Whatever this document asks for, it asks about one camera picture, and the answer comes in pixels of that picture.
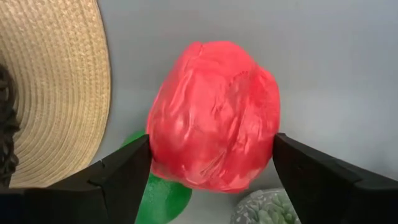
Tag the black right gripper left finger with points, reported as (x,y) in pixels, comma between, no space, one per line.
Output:
(118,186)

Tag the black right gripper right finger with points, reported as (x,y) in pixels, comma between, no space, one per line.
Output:
(326,193)

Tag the dark green round lime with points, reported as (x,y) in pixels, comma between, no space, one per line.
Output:
(164,202)

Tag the green artificial succulent plant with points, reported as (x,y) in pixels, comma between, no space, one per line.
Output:
(264,208)

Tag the round woven straw placemat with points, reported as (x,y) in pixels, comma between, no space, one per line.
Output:
(62,93)

